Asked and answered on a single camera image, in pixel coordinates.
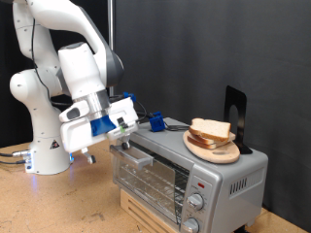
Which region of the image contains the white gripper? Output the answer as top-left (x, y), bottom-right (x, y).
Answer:
top-left (59, 96), bottom-right (140, 165)

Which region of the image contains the black spatula with blue block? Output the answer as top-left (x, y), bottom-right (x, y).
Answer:
top-left (137, 111), bottom-right (191, 133)

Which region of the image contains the wooden block under oven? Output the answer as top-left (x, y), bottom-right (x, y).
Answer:
top-left (120, 188), bottom-right (173, 233)

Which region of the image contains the silver oven knob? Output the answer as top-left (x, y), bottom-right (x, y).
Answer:
top-left (182, 216), bottom-right (200, 233)
top-left (187, 193), bottom-right (205, 212)

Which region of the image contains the silver toaster oven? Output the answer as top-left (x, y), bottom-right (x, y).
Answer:
top-left (109, 116), bottom-right (269, 233)

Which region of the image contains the white bread slice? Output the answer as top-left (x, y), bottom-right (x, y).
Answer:
top-left (189, 117), bottom-right (232, 143)
top-left (188, 130), bottom-right (237, 146)
top-left (187, 135), bottom-right (227, 150)

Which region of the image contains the round wooden cutting board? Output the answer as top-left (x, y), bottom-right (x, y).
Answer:
top-left (182, 128), bottom-right (241, 165)

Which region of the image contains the vertical metal pole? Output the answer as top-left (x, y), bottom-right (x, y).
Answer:
top-left (107, 0), bottom-right (116, 98)

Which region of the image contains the black metal bookend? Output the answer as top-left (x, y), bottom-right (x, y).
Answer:
top-left (223, 84), bottom-right (254, 155)

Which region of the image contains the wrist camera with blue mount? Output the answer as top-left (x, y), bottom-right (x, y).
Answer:
top-left (89, 115), bottom-right (140, 142)

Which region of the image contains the metal wire oven rack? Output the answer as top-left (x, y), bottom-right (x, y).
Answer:
top-left (118, 158), bottom-right (190, 224)

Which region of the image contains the base cable with silver connector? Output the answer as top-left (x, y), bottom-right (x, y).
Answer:
top-left (0, 149), bottom-right (32, 158)

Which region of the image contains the black base cable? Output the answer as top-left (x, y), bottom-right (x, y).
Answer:
top-left (0, 158), bottom-right (28, 166)

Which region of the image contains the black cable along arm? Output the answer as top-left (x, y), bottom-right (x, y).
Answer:
top-left (30, 17), bottom-right (149, 124)

